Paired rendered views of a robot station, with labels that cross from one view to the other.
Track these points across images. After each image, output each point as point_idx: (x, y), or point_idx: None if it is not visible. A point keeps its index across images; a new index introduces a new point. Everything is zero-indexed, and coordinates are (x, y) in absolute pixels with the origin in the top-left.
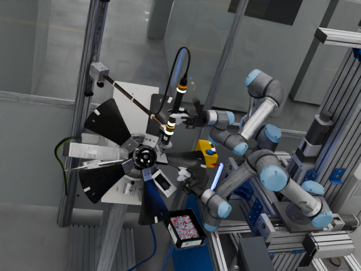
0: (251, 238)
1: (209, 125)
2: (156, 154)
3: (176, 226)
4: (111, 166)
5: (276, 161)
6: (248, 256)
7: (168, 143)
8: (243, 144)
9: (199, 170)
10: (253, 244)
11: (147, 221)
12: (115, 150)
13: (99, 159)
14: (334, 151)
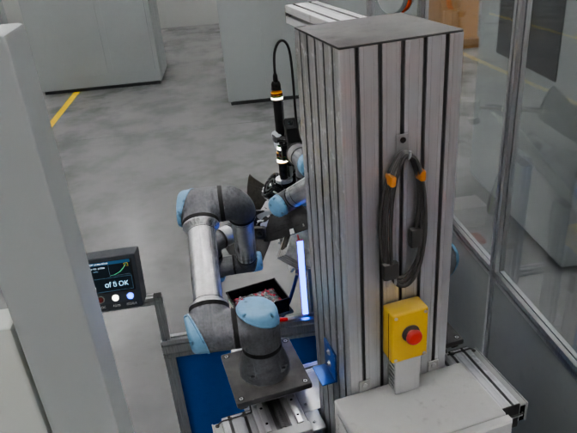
0: (133, 249)
1: (497, 282)
2: (274, 186)
3: (258, 295)
4: (259, 182)
5: (204, 192)
6: (107, 250)
7: (282, 178)
8: (274, 196)
9: (282, 229)
10: (123, 251)
11: (232, 252)
12: None
13: None
14: (312, 280)
